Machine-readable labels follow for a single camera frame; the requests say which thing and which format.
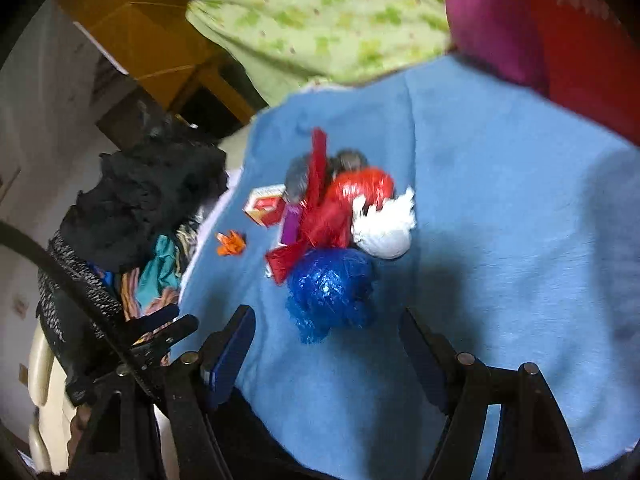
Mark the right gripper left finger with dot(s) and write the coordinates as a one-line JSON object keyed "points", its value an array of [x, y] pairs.
{"points": [[196, 384]]}

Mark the blue plastic bag ball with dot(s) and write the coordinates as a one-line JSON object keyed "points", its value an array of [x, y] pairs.
{"points": [[330, 289]]}

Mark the red plastic bag ball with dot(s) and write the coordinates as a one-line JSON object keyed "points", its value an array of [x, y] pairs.
{"points": [[371, 182]]}

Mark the red orange medicine box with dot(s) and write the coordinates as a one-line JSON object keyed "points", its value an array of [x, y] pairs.
{"points": [[265, 205]]}

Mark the red ribbon strip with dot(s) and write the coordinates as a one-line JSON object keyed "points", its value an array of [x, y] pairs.
{"points": [[324, 223]]}

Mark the black garment pile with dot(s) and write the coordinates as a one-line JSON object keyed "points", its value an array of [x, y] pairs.
{"points": [[144, 192]]}

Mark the blue cloth blanket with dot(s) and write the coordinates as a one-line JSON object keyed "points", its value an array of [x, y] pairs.
{"points": [[526, 248]]}

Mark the black plastic bag ball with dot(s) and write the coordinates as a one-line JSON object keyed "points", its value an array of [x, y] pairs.
{"points": [[296, 178]]}

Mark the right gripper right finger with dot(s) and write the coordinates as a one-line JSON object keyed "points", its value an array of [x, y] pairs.
{"points": [[533, 440]]}

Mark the black white knit garment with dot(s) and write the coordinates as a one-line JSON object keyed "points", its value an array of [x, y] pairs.
{"points": [[76, 342]]}

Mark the red Nilrich paper bag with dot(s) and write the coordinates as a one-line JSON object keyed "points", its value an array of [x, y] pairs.
{"points": [[592, 64]]}

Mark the teal cloth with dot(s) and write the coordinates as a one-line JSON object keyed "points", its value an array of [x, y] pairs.
{"points": [[159, 273]]}

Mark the orange crumpled wrapper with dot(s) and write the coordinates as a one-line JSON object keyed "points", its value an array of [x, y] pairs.
{"points": [[231, 243]]}

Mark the white purple medicine box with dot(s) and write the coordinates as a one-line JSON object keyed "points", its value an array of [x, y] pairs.
{"points": [[290, 224]]}

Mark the white plastic chair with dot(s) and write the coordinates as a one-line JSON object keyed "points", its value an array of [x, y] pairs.
{"points": [[49, 431]]}

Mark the green floral quilt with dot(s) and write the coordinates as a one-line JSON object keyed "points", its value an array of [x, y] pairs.
{"points": [[283, 45]]}

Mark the magenta pillow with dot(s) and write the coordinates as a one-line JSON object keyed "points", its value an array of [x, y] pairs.
{"points": [[501, 35]]}

